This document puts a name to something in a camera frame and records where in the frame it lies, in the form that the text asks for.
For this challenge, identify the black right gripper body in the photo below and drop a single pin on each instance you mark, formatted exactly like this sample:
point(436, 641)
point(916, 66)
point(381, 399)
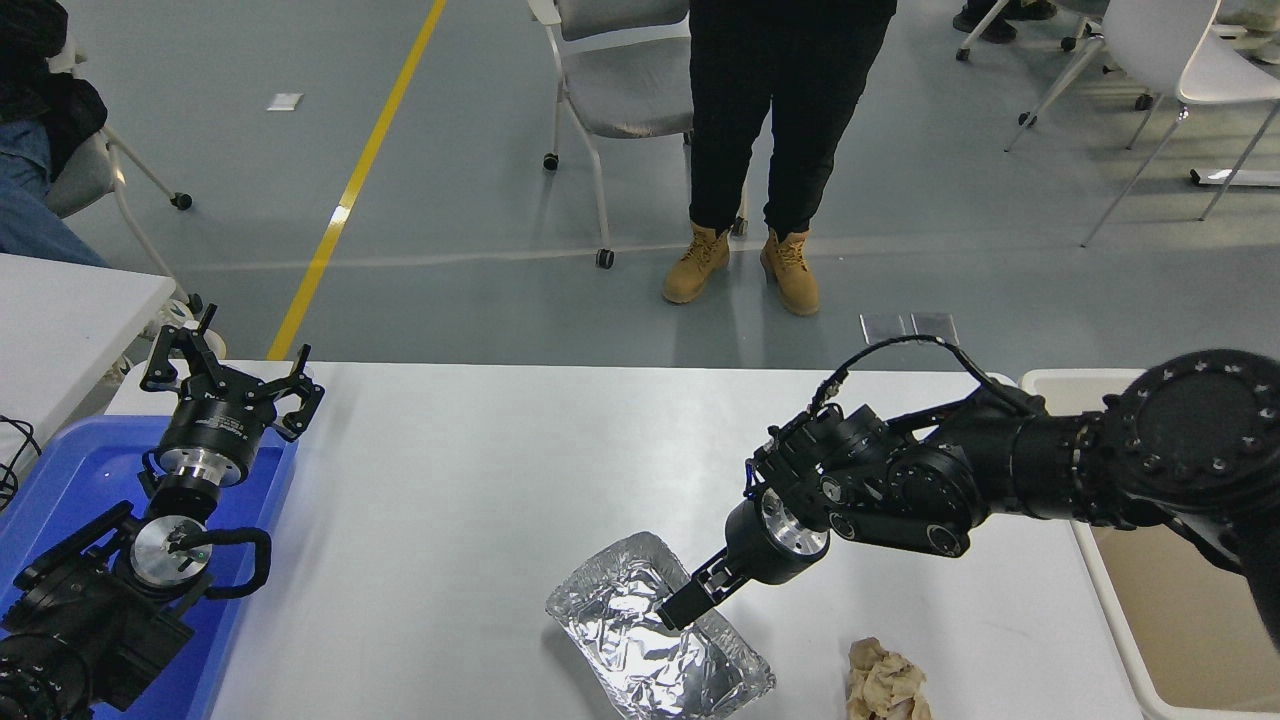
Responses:
point(755, 550)

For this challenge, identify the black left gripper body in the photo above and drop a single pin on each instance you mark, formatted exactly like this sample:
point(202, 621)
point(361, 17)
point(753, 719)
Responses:
point(215, 425)

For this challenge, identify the foil tray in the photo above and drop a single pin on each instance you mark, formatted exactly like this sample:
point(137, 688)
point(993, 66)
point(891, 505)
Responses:
point(640, 665)

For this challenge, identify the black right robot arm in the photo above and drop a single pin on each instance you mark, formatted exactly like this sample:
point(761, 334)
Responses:
point(1190, 430)

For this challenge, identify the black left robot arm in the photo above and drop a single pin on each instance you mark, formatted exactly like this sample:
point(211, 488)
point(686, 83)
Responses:
point(90, 620)

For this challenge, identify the blue plastic tray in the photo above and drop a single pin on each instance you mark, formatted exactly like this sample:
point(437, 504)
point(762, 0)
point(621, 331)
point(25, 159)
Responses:
point(90, 470)

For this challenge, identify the white side table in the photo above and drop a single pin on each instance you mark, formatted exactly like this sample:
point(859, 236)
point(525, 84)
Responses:
point(70, 320)

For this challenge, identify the crumpled tan paper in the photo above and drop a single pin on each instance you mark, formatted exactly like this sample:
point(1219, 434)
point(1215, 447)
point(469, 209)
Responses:
point(885, 685)

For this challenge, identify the white-framed wheeled chair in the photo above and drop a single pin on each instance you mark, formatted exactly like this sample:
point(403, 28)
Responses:
point(85, 170)

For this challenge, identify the person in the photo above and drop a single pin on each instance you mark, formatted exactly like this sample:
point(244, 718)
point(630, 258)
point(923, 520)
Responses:
point(25, 210)
point(780, 110)
point(1000, 22)

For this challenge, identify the metal floor plate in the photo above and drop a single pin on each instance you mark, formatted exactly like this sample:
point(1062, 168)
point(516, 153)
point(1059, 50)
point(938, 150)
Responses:
point(885, 325)
point(936, 325)

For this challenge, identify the large pale plastic bin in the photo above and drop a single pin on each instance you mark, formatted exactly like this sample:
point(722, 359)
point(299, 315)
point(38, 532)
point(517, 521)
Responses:
point(1160, 620)

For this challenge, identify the grey padded wheeled chair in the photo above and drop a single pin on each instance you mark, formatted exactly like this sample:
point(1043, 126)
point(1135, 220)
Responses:
point(625, 100)

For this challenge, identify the white flat stand base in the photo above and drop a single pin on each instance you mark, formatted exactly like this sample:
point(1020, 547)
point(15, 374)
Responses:
point(1235, 178)

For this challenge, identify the white-legged wheeled chair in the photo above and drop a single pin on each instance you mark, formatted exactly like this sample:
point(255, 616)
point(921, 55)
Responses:
point(1080, 8)

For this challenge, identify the white plastic shell chair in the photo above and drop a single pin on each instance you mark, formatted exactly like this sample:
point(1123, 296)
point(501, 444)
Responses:
point(1160, 40)

